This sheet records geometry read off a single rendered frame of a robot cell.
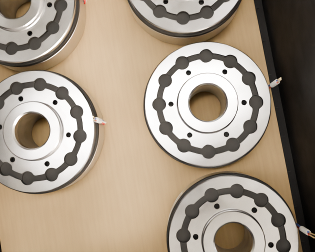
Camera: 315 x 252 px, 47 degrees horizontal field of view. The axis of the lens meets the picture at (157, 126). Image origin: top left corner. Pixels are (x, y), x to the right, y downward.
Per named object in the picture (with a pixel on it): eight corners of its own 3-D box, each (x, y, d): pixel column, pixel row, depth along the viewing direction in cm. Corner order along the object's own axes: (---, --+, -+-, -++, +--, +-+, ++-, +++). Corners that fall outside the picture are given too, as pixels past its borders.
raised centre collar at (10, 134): (67, 156, 29) (65, 156, 29) (8, 165, 29) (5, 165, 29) (59, 96, 30) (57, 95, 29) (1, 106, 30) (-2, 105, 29)
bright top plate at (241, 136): (285, 146, 29) (287, 146, 28) (164, 181, 29) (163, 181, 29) (248, 28, 30) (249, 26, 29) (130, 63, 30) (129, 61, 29)
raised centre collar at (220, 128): (245, 124, 29) (247, 123, 28) (186, 141, 29) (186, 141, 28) (227, 65, 29) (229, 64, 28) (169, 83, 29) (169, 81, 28)
